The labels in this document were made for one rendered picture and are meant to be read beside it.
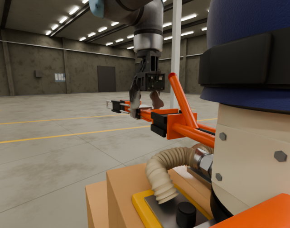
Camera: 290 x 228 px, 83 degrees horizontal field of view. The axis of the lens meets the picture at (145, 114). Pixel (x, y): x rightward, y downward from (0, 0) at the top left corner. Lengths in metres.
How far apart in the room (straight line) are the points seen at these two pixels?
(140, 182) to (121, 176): 0.06
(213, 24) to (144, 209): 0.28
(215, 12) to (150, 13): 0.34
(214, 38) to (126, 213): 0.31
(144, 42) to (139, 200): 0.40
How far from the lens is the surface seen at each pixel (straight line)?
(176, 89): 0.40
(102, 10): 0.47
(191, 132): 0.33
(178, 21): 3.67
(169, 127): 0.38
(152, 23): 0.53
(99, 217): 0.95
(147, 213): 0.31
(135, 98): 0.54
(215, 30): 0.20
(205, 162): 0.34
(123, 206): 0.36
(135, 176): 0.44
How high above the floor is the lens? 1.18
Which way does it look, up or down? 11 degrees down
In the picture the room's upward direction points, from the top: straight up
